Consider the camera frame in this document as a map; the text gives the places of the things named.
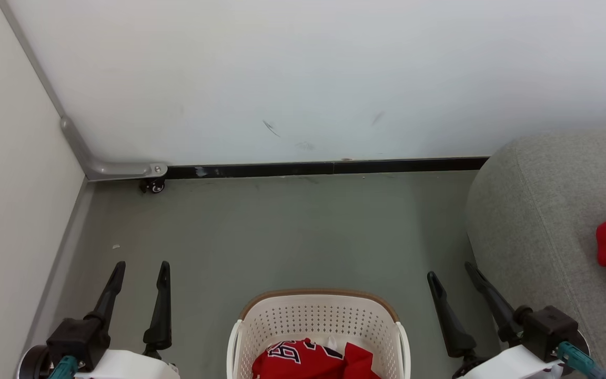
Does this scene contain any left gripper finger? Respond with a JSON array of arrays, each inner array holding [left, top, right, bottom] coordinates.
[[143, 261, 173, 360], [85, 261, 126, 327]]

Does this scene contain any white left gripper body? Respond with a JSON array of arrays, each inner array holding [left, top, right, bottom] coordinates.
[[74, 349, 180, 379]]

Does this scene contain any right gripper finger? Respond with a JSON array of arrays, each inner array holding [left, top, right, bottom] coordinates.
[[464, 262, 523, 345], [427, 271, 477, 357]]

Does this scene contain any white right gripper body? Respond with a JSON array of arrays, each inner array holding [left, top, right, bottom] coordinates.
[[458, 345, 567, 379]]

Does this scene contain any grey fabric sofa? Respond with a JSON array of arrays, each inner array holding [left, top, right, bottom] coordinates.
[[465, 126, 606, 379]]

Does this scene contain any white perforated laundry basket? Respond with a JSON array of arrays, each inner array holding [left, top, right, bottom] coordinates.
[[226, 288, 411, 379]]

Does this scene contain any black baseboard strip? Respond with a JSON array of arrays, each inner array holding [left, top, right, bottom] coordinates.
[[166, 156, 491, 179]]

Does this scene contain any teal left camera connector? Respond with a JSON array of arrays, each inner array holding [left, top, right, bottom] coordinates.
[[48, 355, 80, 379]]

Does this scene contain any teal camera connector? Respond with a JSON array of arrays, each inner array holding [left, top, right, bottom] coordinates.
[[48, 355, 80, 379], [557, 341, 606, 379]]

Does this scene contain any teal right camera connector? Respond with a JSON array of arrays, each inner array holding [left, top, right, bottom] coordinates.
[[557, 341, 606, 379]]

